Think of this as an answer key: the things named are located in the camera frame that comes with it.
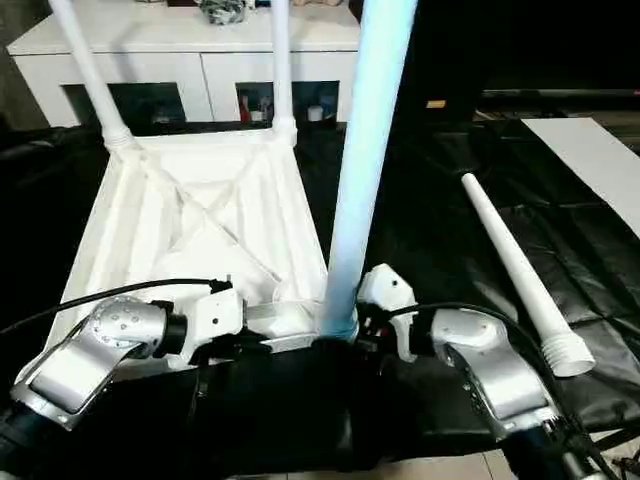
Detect white plastic table top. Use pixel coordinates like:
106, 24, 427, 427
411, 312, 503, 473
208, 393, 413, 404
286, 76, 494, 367
47, 124, 361, 374

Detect white plastic table leg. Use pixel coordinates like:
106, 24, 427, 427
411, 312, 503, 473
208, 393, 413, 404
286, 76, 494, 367
271, 0, 299, 145
47, 0, 134, 149
319, 0, 419, 342
460, 172, 597, 380

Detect black table mat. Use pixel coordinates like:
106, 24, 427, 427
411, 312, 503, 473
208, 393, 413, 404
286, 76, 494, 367
0, 117, 640, 474

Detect black tripod stand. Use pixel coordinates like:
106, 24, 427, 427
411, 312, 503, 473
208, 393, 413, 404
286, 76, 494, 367
587, 422, 640, 480

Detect white flat board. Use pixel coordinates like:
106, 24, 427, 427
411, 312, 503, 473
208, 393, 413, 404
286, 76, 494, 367
519, 117, 640, 237

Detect white sideboard cabinet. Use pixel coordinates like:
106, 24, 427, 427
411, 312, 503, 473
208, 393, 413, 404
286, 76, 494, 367
7, 9, 362, 130

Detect grey pleated curtain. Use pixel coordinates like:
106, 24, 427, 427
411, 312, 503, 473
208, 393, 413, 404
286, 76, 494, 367
0, 0, 51, 132

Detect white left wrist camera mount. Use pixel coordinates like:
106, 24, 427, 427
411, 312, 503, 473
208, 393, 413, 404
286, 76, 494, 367
169, 287, 247, 372

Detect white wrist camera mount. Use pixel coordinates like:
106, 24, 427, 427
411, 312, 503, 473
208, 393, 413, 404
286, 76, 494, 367
169, 287, 247, 372
357, 263, 418, 363

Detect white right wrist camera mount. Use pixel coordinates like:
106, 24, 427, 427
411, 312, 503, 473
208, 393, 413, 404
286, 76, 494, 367
357, 263, 418, 363

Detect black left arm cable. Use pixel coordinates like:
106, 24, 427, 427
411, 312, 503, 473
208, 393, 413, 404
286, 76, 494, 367
0, 277, 232, 336

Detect black cable bundle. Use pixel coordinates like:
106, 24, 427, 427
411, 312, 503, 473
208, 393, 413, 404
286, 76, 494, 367
199, 0, 251, 27

